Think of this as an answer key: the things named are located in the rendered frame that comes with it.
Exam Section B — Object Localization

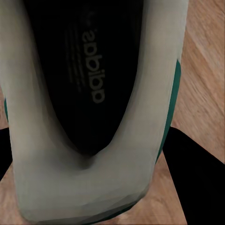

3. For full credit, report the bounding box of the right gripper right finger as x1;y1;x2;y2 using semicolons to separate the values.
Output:
162;126;225;225

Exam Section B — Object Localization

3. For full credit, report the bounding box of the gym shoe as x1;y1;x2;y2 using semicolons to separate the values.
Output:
0;0;189;225

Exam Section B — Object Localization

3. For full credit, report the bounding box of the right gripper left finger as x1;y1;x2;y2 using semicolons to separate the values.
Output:
0;128;13;181

